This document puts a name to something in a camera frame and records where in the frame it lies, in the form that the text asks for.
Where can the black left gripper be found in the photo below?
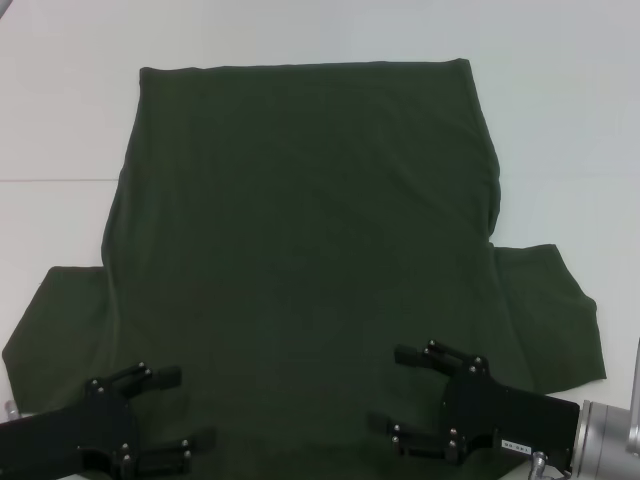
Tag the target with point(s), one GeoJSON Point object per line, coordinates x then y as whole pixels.
{"type": "Point", "coordinates": [60, 430]}

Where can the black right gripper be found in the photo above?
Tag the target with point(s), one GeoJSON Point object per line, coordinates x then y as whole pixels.
{"type": "Point", "coordinates": [525, 420]}

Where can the dark green t-shirt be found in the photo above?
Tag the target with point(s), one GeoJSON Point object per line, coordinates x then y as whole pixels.
{"type": "Point", "coordinates": [300, 225]}

